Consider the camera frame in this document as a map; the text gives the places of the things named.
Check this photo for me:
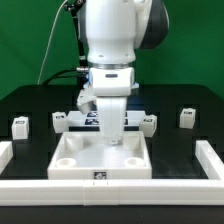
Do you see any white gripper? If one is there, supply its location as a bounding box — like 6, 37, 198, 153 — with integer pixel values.
96, 97, 127, 145

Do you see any white square tabletop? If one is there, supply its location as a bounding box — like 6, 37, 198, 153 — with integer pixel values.
47, 131, 152, 180

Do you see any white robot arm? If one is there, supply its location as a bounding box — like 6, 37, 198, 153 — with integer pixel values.
77, 0, 169, 144

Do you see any white U-shaped fence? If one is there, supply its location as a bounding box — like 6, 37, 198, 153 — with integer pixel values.
0, 140, 224, 206

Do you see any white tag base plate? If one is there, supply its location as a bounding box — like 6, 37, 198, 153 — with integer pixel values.
67, 111, 146, 127

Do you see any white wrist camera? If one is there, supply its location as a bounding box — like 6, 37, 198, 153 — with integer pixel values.
77, 88, 96, 114

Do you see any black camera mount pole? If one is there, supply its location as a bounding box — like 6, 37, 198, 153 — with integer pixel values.
64, 0, 88, 88

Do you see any black cable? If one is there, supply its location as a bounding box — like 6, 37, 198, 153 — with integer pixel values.
42, 68, 88, 86

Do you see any white cable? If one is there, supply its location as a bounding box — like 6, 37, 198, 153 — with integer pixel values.
37, 0, 69, 86

